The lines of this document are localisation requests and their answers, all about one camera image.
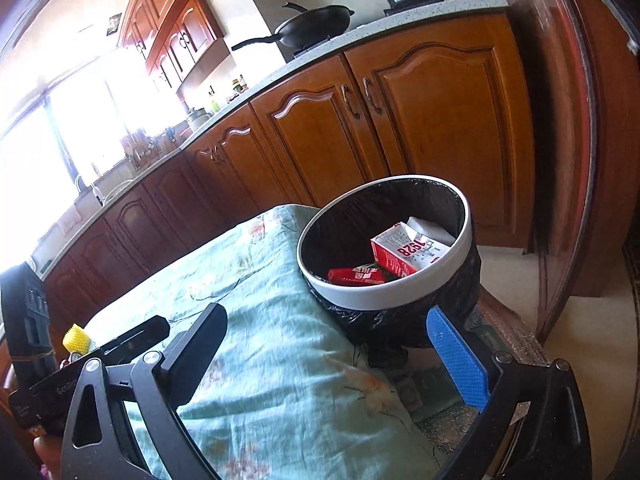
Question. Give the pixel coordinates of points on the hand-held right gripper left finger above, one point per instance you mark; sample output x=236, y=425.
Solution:
x=200, y=340

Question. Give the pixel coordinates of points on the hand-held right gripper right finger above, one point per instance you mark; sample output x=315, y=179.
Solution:
x=455, y=360

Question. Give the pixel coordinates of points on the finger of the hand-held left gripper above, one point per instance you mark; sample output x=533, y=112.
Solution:
x=140, y=332

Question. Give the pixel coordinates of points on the white bin with black bag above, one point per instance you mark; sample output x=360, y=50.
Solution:
x=395, y=320

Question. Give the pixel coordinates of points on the red and white milk carton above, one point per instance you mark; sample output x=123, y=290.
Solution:
x=407, y=252

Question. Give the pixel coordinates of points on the red wrapper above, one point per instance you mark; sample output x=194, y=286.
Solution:
x=350, y=276

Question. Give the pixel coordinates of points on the large white foam fruit net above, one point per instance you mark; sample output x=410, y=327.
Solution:
x=432, y=225

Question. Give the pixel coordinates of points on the yellow foam fruit net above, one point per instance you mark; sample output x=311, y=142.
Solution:
x=76, y=338

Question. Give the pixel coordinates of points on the teal floral tablecloth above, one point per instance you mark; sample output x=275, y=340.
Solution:
x=280, y=335

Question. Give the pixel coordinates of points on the kitchen faucet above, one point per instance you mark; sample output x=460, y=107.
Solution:
x=92, y=192

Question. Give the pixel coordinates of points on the kitchen utensil holder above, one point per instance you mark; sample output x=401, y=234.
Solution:
x=136, y=150

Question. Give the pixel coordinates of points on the metal pot with lid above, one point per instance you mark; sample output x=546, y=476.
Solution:
x=199, y=119

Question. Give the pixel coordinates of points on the green bottle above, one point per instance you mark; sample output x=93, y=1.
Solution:
x=215, y=105

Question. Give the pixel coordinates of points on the wooden kitchen base cabinets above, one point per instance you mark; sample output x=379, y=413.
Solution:
x=440, y=110

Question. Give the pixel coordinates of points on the seasoning jars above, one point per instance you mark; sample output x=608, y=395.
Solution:
x=239, y=84

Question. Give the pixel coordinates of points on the black frying pan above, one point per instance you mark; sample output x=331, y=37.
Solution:
x=315, y=22

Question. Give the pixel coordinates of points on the wooden kitchen wall cabinets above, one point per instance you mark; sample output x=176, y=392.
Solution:
x=170, y=10

